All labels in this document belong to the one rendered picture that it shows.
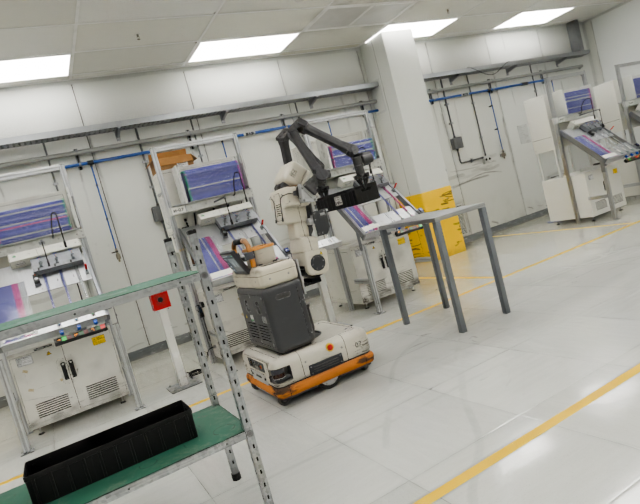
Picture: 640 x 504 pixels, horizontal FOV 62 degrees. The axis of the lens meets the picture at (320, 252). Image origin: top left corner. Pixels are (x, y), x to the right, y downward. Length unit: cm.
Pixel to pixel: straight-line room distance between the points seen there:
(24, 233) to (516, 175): 698
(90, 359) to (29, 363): 40
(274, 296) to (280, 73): 432
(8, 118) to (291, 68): 322
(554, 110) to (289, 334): 531
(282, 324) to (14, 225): 227
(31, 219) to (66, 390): 129
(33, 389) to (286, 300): 208
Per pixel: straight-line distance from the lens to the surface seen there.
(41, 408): 444
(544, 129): 772
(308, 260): 336
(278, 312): 312
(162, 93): 644
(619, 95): 892
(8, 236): 450
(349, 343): 329
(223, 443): 204
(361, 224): 486
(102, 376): 442
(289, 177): 337
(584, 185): 750
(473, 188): 834
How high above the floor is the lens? 106
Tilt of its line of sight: 5 degrees down
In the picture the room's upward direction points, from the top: 15 degrees counter-clockwise
